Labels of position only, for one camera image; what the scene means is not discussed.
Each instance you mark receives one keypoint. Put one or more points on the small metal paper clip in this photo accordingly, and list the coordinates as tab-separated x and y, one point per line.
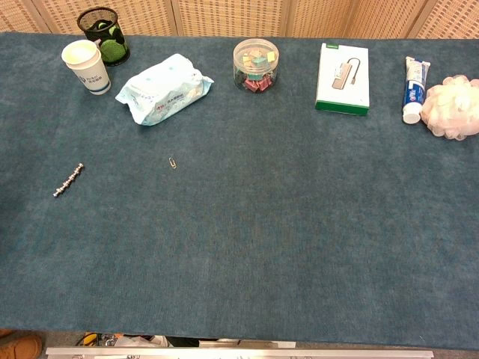
172	163

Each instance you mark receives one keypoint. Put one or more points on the green sponge scrubber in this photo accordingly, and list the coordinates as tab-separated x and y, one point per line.
110	50

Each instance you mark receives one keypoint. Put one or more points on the teal felt table cloth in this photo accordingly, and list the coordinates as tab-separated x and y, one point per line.
239	224

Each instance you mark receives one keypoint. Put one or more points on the bamboo folding screen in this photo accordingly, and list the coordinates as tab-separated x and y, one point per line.
232	15

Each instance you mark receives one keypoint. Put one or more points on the brown shoe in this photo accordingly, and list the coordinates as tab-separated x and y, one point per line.
18	346

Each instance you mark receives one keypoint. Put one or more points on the white blue toothpaste tube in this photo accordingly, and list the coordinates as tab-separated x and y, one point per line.
413	93

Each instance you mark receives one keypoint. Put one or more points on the wet wipes pack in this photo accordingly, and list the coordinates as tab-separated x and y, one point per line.
164	89

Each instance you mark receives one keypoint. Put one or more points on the black mesh pen holder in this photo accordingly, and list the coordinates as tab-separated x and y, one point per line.
85	28

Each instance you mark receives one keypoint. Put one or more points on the white USB hub box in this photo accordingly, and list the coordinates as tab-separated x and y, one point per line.
342	82

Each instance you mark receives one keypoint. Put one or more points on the metal bead chain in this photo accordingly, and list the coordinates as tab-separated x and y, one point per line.
68	180

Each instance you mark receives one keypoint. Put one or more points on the pink bath loofah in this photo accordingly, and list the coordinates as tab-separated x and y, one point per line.
449	108

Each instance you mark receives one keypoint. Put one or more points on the aluminium rail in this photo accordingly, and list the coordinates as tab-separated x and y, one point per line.
239	353

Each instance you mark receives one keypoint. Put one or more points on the white paper cup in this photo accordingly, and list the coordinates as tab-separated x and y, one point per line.
90	71

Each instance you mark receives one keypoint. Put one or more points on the clear jar of binder clips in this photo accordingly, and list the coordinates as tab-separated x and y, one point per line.
256	75

